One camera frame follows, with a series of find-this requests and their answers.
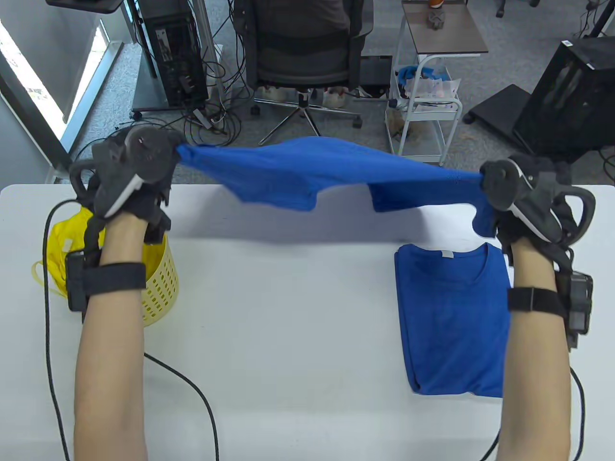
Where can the black rolling platform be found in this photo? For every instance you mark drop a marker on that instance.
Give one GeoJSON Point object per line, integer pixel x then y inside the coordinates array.
{"type": "Point", "coordinates": [499, 108]}

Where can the yellow perforated laundry basket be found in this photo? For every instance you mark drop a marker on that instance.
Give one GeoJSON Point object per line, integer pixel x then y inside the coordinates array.
{"type": "Point", "coordinates": [163, 288]}

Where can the person's left forearm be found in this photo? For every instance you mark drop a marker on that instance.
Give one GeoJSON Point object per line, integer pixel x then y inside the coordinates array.
{"type": "Point", "coordinates": [110, 360]}

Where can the grey power strip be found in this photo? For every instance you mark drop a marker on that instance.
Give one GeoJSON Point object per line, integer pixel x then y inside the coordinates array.
{"type": "Point", "coordinates": [202, 118]}

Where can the white rolling cart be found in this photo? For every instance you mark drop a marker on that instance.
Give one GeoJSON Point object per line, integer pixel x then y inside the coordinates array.
{"type": "Point", "coordinates": [418, 144]}

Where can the black desk top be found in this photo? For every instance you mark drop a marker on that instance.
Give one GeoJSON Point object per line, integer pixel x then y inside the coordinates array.
{"type": "Point", "coordinates": [86, 5]}

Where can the clear plastic bags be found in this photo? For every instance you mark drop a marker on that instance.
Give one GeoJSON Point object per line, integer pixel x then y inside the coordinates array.
{"type": "Point", "coordinates": [435, 89]}

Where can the black mesh computer case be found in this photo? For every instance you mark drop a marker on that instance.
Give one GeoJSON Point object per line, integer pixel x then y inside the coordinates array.
{"type": "Point", "coordinates": [562, 105]}

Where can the grey crumpled glove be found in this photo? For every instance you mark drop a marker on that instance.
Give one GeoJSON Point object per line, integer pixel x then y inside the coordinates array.
{"type": "Point", "coordinates": [436, 19]}

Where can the black computer tower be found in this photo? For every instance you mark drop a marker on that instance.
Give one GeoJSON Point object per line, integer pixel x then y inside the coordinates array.
{"type": "Point", "coordinates": [173, 53]}

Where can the person's right forearm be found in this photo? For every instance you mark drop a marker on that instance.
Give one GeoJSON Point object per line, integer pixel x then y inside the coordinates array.
{"type": "Point", "coordinates": [533, 384]}

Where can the grey computer trolley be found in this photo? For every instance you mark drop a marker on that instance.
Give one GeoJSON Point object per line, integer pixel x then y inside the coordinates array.
{"type": "Point", "coordinates": [144, 96]}

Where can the black box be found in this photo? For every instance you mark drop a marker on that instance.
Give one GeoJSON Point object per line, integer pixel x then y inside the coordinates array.
{"type": "Point", "coordinates": [375, 69]}

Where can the black pole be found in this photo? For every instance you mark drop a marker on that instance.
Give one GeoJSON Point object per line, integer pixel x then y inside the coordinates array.
{"type": "Point", "coordinates": [603, 19]}

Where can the orange object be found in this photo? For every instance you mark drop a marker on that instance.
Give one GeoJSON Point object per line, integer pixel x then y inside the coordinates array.
{"type": "Point", "coordinates": [436, 3]}

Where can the silver desk column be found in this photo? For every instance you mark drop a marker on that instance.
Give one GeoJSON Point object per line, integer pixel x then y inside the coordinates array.
{"type": "Point", "coordinates": [204, 29]}

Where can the blue cloth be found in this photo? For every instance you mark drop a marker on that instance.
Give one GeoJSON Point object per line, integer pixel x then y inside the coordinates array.
{"type": "Point", "coordinates": [408, 73]}

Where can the person's left hand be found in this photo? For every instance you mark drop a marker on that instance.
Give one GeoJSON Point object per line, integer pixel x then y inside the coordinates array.
{"type": "Point", "coordinates": [153, 197]}

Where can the brown fuzzy item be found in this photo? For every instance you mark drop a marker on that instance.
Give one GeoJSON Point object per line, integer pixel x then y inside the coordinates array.
{"type": "Point", "coordinates": [398, 125]}

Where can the person's right hand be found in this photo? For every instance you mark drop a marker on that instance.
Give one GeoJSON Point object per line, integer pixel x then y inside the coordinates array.
{"type": "Point", "coordinates": [543, 165]}

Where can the yellow t-shirt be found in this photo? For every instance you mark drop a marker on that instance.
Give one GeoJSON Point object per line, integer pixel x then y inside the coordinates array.
{"type": "Point", "coordinates": [62, 235]}

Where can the black and white hand controller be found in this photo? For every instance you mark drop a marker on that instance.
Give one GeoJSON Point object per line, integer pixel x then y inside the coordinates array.
{"type": "Point", "coordinates": [149, 153]}
{"type": "Point", "coordinates": [499, 185]}

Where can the blue t-shirt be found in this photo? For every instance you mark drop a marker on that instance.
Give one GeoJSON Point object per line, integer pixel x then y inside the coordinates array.
{"type": "Point", "coordinates": [451, 312]}
{"type": "Point", "coordinates": [298, 168]}

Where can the brown side table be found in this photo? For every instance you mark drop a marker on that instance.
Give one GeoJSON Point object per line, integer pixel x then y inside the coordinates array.
{"type": "Point", "coordinates": [456, 33]}

